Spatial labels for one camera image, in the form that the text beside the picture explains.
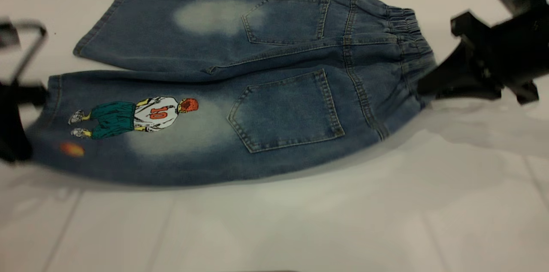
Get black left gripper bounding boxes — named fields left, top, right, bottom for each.
left=0, top=83, right=49, bottom=163

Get silver metal camera bracket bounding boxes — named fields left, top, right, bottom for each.
left=0, top=20, right=48, bottom=86

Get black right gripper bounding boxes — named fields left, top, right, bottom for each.
left=418, top=6, right=549, bottom=106

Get blue denim printed jeans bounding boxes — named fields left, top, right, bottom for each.
left=26, top=0, right=436, bottom=187

